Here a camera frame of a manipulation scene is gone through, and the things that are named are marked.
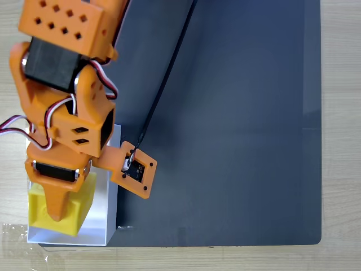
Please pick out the yellow block with round stud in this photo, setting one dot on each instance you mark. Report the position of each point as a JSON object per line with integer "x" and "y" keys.
{"x": 76, "y": 209}

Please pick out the white open cardboard box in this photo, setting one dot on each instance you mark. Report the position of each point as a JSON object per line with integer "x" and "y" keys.
{"x": 97, "y": 226}

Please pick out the clear tape strip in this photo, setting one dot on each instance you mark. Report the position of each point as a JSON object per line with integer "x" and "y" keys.
{"x": 14, "y": 234}

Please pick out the dark grey table mat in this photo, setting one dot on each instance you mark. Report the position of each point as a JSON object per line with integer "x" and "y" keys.
{"x": 225, "y": 141}

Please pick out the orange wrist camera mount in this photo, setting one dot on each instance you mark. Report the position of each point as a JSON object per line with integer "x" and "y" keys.
{"x": 138, "y": 172}

